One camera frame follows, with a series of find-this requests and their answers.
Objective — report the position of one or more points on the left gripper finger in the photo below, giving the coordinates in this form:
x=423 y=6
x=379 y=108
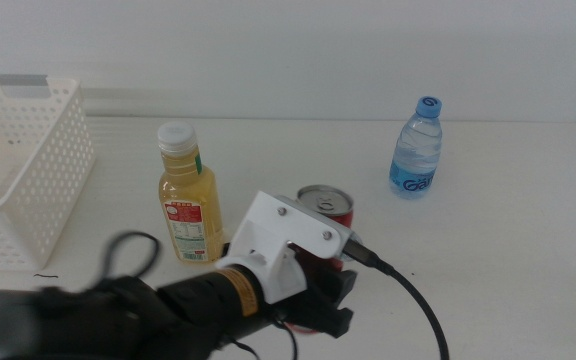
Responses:
x=338 y=322
x=226 y=248

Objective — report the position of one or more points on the yellow tea bottle white cap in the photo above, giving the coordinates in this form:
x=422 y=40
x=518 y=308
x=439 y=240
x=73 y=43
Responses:
x=188 y=185

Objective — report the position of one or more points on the red soda can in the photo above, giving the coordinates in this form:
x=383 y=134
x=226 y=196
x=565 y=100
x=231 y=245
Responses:
x=325 y=202

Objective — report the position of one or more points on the clear water bottle blue cap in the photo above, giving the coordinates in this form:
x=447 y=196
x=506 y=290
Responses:
x=415 y=155

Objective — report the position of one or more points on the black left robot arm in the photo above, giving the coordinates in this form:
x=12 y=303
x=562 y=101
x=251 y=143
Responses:
x=193 y=305

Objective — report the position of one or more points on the thin black thread scrap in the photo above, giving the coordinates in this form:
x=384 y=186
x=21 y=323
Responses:
x=46 y=275

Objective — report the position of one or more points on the white perforated plastic basket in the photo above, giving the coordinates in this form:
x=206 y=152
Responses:
x=48 y=165

